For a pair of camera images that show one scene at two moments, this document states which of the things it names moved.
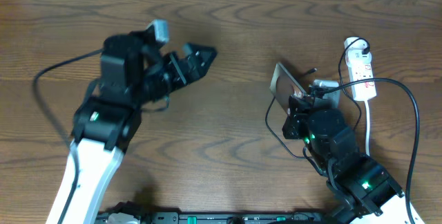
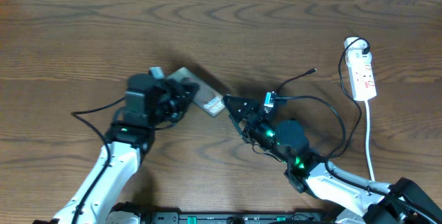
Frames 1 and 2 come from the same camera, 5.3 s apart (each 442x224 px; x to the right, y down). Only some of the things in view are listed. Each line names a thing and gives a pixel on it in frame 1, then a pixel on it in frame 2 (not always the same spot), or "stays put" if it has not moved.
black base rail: [174, 217] stays put
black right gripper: [300, 108] → [244, 115]
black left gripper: [198, 63] → [181, 91]
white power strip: [359, 61] stays put
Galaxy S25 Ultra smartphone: [283, 86] → [207, 98]
